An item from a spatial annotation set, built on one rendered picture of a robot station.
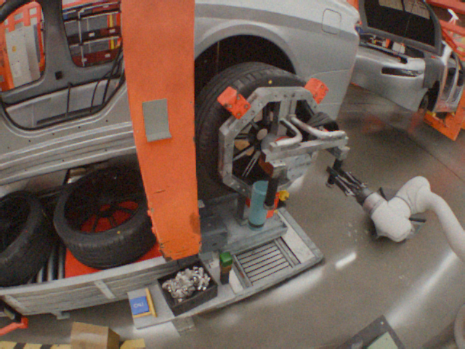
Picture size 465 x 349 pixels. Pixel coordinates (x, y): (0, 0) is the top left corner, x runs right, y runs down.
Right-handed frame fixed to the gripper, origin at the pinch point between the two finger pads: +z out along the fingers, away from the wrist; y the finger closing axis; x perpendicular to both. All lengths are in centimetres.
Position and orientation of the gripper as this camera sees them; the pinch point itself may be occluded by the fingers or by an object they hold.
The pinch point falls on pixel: (335, 171)
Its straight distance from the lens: 103.6
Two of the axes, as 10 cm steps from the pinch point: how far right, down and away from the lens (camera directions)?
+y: 9.1, -2.1, 3.7
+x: 0.6, -7.9, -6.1
